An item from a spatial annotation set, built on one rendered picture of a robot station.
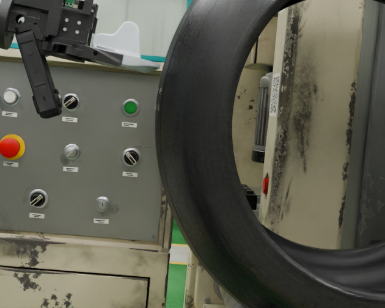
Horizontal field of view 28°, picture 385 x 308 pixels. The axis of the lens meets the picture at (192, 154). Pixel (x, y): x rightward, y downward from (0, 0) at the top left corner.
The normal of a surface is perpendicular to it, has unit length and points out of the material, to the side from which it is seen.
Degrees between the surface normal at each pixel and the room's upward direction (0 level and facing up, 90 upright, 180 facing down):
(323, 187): 90
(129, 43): 90
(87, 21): 90
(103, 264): 90
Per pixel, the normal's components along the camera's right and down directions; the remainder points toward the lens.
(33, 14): 0.04, 0.06
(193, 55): -0.67, -0.19
